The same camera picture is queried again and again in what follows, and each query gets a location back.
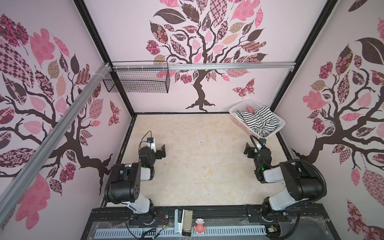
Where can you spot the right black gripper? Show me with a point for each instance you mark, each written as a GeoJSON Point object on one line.
{"type": "Point", "coordinates": [249, 150]}

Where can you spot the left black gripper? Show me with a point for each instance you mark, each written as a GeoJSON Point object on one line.
{"type": "Point", "coordinates": [160, 152]}

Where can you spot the black white striped tank top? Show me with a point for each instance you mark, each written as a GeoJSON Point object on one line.
{"type": "Point", "coordinates": [263, 122]}

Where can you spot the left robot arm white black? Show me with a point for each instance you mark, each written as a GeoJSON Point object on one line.
{"type": "Point", "coordinates": [124, 184]}

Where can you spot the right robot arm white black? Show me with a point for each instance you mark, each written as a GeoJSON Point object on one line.
{"type": "Point", "coordinates": [304, 183]}

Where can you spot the red white striped tank top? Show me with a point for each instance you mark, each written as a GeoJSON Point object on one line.
{"type": "Point", "coordinates": [250, 109]}

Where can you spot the white plastic laundry basket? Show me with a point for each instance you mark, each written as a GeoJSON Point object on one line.
{"type": "Point", "coordinates": [242, 107]}

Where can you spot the silver white box device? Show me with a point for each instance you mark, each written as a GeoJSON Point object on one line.
{"type": "Point", "coordinates": [183, 222]}

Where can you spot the pink pig figurine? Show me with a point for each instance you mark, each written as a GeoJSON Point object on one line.
{"type": "Point", "coordinates": [200, 227]}

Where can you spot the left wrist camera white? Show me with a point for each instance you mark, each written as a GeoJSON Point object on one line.
{"type": "Point", "coordinates": [151, 144]}

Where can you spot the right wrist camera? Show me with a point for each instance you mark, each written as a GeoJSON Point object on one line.
{"type": "Point", "coordinates": [261, 143]}

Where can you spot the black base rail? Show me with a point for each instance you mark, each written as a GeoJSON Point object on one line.
{"type": "Point", "coordinates": [253, 213]}

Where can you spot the black wire mesh basket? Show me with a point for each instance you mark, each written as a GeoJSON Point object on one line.
{"type": "Point", "coordinates": [138, 77]}

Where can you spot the aluminium rail back wall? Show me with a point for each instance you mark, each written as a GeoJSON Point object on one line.
{"type": "Point", "coordinates": [212, 66]}

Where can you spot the aluminium rail wall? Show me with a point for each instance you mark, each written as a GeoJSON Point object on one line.
{"type": "Point", "coordinates": [212, 66]}
{"type": "Point", "coordinates": [27, 174]}

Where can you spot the aluminium rail left wall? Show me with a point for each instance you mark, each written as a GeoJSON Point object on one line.
{"type": "Point", "coordinates": [27, 174]}

